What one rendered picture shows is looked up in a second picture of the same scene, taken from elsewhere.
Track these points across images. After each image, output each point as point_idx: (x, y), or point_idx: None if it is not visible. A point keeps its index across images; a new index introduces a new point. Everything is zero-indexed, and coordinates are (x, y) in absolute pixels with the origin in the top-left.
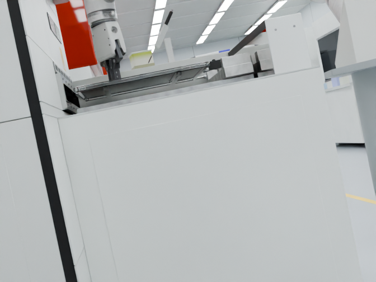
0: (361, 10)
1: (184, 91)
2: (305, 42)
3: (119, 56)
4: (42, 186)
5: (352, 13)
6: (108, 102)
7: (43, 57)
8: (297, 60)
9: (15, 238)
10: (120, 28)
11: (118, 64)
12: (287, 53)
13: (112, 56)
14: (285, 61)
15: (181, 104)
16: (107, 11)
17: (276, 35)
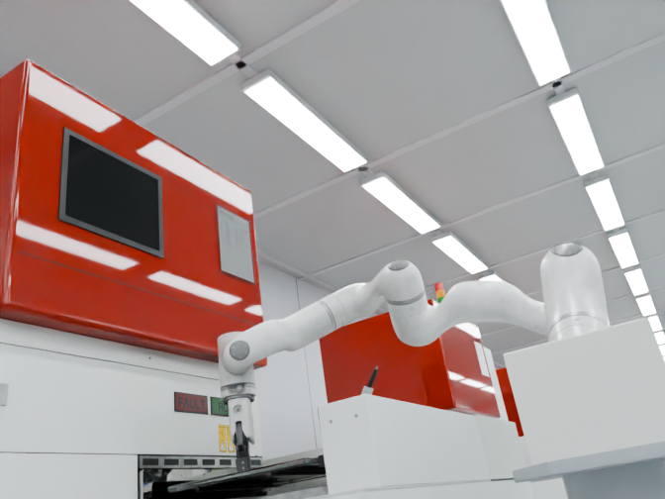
0: (533, 372)
1: (294, 497)
2: (372, 442)
3: (237, 444)
4: None
5: (519, 378)
6: (298, 488)
7: (68, 462)
8: (359, 472)
9: None
10: (246, 407)
11: (243, 451)
12: (346, 459)
13: (234, 443)
14: (342, 472)
15: None
16: (236, 386)
17: (332, 431)
